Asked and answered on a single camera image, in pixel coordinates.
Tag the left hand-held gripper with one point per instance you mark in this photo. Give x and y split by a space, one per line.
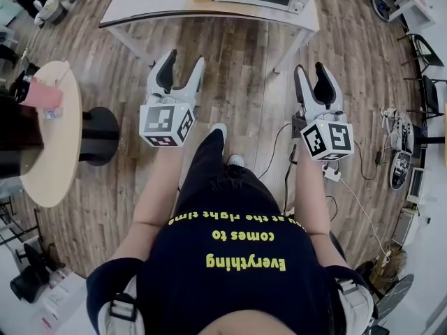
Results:
164 117

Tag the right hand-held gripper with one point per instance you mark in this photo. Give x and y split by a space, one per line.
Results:
328 138

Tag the person's left forearm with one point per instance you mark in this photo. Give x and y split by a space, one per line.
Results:
159 187

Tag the person's right forearm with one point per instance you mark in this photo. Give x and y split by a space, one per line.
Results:
311 194

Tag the person's white shoe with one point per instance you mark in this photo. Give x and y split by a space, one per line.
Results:
220 128
235 160

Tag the white rectangular table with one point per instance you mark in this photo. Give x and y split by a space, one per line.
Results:
167 5

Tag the white power strip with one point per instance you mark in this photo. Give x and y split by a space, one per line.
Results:
331 174

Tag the black round table base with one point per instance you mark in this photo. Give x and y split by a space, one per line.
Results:
99 134

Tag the pile of white grippers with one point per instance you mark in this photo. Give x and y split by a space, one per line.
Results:
399 141

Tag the black folding chair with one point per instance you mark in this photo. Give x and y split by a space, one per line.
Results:
424 52
431 94

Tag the person's black trousers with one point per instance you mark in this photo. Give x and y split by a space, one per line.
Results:
223 187

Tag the small clear packet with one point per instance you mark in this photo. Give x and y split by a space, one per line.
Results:
53 113

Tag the pink cloth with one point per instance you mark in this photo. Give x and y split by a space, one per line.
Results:
43 96

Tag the round wooden table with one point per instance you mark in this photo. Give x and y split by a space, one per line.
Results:
56 145

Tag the black box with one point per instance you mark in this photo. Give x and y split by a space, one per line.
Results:
17 134

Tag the person's black printed t-shirt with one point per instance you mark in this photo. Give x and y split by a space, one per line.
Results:
227 277

